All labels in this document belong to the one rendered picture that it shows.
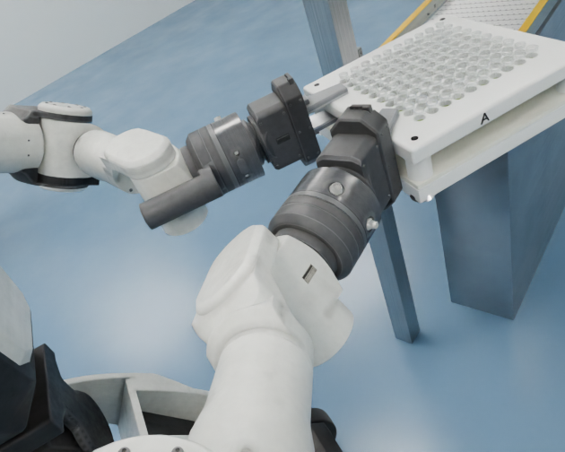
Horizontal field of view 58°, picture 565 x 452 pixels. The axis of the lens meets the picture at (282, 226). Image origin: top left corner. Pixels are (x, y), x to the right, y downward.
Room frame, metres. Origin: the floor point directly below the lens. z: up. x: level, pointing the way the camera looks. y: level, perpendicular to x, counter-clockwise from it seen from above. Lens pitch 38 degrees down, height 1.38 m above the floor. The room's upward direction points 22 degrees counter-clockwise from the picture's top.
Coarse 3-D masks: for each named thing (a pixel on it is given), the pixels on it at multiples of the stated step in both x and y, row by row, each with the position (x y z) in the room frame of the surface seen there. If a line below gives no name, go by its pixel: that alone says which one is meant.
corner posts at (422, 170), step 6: (558, 84) 0.48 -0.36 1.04; (564, 84) 0.47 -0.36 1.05; (558, 90) 0.48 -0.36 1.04; (564, 90) 0.47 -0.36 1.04; (408, 162) 0.43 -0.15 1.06; (420, 162) 0.42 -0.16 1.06; (426, 162) 0.42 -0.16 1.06; (408, 168) 0.43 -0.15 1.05; (414, 168) 0.42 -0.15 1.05; (420, 168) 0.42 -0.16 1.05; (426, 168) 0.42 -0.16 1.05; (408, 174) 0.43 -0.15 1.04; (414, 174) 0.42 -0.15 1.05; (420, 174) 0.42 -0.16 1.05; (426, 174) 0.42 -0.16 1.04; (414, 180) 0.42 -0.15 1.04; (420, 180) 0.42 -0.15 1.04
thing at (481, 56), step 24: (408, 48) 0.62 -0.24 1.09; (432, 48) 0.60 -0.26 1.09; (456, 48) 0.57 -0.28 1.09; (480, 48) 0.55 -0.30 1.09; (360, 72) 0.61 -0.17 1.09; (384, 72) 0.58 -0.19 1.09; (408, 72) 0.56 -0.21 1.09; (432, 72) 0.54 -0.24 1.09; (456, 72) 0.52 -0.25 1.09; (480, 72) 0.50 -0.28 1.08; (408, 96) 0.50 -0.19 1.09; (432, 96) 0.49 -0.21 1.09
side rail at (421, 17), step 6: (432, 0) 1.19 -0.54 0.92; (438, 0) 1.20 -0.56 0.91; (444, 0) 1.23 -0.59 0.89; (426, 6) 1.16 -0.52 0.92; (432, 6) 1.18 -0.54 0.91; (438, 6) 1.20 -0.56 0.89; (426, 12) 1.16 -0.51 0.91; (432, 12) 1.18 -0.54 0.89; (414, 18) 1.12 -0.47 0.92; (420, 18) 1.14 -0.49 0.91; (426, 18) 1.16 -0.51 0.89; (408, 24) 1.10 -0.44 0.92; (414, 24) 1.12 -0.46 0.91; (420, 24) 1.14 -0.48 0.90; (408, 30) 1.10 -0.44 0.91
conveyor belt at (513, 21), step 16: (448, 0) 1.23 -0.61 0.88; (464, 0) 1.20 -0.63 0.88; (480, 0) 1.16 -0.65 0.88; (496, 0) 1.12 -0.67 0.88; (512, 0) 1.09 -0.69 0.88; (528, 0) 1.06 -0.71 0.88; (432, 16) 1.18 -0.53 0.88; (464, 16) 1.11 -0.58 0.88; (480, 16) 1.08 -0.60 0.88; (496, 16) 1.04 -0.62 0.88; (512, 16) 1.01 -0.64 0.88
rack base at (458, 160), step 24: (552, 96) 0.47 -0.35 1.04; (504, 120) 0.46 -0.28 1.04; (528, 120) 0.45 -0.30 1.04; (552, 120) 0.45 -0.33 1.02; (456, 144) 0.46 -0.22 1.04; (480, 144) 0.44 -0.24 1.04; (504, 144) 0.44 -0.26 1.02; (432, 168) 0.43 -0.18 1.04; (456, 168) 0.43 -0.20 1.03; (408, 192) 0.43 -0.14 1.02; (432, 192) 0.42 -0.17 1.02
